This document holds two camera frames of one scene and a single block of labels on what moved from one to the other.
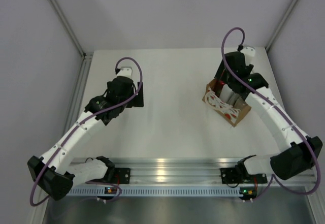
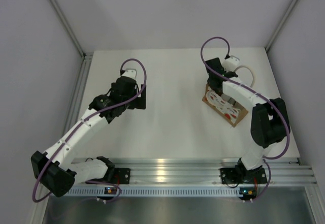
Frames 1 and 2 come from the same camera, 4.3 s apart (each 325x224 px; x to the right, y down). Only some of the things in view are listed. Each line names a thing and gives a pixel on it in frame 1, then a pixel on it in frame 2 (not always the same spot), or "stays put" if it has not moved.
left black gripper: x=137 y=102 stays put
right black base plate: x=229 y=176 stays put
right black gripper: x=221 y=73 to x=226 y=71
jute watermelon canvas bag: x=232 y=107 stays put
